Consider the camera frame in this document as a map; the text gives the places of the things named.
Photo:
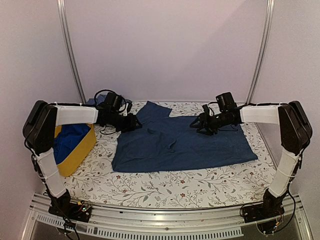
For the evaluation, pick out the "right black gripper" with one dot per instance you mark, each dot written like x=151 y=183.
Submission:
x=204 y=120

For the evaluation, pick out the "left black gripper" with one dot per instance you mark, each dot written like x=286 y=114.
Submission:
x=131 y=125

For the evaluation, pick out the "teal blue t-shirt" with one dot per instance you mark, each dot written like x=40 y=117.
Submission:
x=166 y=143

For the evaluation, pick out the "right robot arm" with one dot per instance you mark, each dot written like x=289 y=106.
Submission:
x=294 y=128

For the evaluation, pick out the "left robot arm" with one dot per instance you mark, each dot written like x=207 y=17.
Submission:
x=40 y=126

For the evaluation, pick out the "yellow laundry basket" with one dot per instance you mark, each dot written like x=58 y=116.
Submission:
x=76 y=157

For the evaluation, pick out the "folded blue checkered shirt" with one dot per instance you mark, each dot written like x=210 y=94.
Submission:
x=96 y=100

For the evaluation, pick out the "royal blue garment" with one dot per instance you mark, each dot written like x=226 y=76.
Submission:
x=68 y=139

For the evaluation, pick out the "floral tablecloth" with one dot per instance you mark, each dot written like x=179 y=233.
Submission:
x=96 y=182

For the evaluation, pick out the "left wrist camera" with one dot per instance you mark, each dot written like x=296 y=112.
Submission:
x=127 y=109

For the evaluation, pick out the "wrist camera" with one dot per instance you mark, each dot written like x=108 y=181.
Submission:
x=207 y=110
x=127 y=109

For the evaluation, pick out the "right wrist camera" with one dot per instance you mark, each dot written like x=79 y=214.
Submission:
x=207 y=110

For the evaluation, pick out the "front aluminium rail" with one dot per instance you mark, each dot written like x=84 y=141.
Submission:
x=111 y=222

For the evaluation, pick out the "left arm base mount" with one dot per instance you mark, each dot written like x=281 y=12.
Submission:
x=63 y=207

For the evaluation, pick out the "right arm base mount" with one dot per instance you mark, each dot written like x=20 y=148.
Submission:
x=262 y=212

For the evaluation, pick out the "left aluminium frame post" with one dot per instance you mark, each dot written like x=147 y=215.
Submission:
x=69 y=49

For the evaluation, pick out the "aluminium frame post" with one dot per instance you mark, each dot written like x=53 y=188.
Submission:
x=262 y=50
x=69 y=49

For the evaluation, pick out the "right aluminium frame post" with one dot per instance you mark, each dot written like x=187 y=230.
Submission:
x=262 y=50

